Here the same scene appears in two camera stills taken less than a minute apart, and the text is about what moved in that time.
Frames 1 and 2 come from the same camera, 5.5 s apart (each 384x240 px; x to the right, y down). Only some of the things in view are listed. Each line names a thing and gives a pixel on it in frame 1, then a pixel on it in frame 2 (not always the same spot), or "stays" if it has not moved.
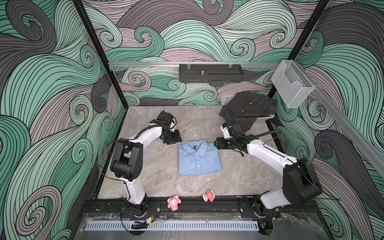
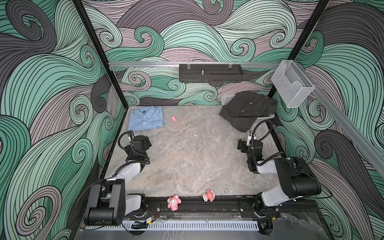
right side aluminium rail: [372, 151] stays
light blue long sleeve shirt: [198, 157] → [146, 118]
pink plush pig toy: [173, 202] stays
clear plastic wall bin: [291, 83] stays
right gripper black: [220, 143] → [243, 144]
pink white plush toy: [209, 195] stays
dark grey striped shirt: [244, 107] stays
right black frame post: [303, 37] stays
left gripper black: [176, 138] → [147, 144]
